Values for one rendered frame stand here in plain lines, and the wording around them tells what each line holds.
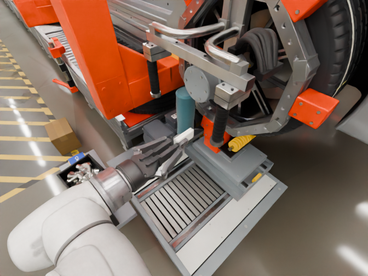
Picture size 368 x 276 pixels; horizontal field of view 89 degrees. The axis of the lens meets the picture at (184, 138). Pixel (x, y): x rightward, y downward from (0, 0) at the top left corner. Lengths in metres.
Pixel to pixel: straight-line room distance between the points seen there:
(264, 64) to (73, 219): 0.51
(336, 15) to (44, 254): 0.79
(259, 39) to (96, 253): 0.53
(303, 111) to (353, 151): 1.44
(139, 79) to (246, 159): 0.81
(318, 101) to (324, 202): 1.05
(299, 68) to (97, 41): 0.73
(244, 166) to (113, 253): 1.01
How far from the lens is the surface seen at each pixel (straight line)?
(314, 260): 1.41
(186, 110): 0.84
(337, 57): 0.67
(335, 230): 1.55
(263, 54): 0.51
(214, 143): 0.58
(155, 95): 0.78
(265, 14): 0.94
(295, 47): 0.61
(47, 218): 0.41
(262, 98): 0.83
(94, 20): 0.90
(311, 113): 0.64
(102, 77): 0.97
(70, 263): 0.34
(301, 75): 0.61
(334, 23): 0.66
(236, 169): 1.20
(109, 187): 0.42
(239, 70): 0.46
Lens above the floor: 1.20
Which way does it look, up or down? 48 degrees down
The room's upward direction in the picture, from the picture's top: straight up
